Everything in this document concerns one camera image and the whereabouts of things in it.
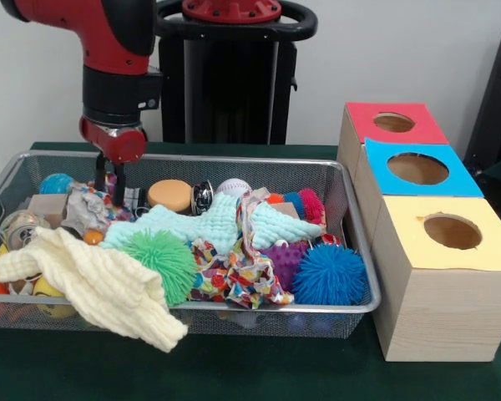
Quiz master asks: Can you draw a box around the blue spiky ball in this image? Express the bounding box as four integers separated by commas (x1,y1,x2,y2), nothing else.
292,243,369,307

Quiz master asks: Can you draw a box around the small wooden cube block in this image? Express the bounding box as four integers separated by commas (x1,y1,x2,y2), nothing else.
28,194,69,225

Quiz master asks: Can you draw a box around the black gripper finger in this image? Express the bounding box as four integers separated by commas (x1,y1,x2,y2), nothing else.
111,161,127,208
94,154,109,194

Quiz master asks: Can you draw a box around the wooden box with three holes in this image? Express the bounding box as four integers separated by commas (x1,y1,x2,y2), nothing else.
337,102,501,363

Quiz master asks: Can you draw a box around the small blue globe ball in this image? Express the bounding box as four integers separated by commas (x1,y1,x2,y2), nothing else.
39,173,74,195

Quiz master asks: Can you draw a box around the colourful patterned cloth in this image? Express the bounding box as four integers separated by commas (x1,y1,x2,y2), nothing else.
188,196,295,310
61,171,134,239

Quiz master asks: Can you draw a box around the shallow clear mesh bin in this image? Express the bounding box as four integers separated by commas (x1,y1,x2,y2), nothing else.
0,150,381,338

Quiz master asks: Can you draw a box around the crushed silver can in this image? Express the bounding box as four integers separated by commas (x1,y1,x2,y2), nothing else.
191,181,215,216

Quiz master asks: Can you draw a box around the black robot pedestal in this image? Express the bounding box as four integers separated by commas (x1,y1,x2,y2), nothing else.
154,0,318,145

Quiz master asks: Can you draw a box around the green spiky ball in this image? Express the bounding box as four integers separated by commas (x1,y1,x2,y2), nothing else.
119,230,199,307

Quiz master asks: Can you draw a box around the pale yellow cloth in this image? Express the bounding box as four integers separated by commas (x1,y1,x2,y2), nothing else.
0,226,189,353

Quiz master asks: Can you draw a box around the pale pink ball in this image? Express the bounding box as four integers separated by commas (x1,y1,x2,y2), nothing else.
215,178,253,199

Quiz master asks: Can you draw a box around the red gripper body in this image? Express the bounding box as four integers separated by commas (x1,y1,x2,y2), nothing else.
78,115,149,165

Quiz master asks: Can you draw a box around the purple spiky ball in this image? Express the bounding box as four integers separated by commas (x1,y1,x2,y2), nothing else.
261,241,308,292

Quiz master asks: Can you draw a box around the mint green cloth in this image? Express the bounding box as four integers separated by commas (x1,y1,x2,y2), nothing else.
103,194,325,256

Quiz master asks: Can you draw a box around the tan round bun toy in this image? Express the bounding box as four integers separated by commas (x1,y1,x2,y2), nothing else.
147,179,193,214

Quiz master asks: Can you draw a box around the red spiky toy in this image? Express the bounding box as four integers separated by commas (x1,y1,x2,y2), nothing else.
296,188,326,226

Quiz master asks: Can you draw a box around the round silver tin can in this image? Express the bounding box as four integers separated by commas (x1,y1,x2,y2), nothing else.
0,211,51,251

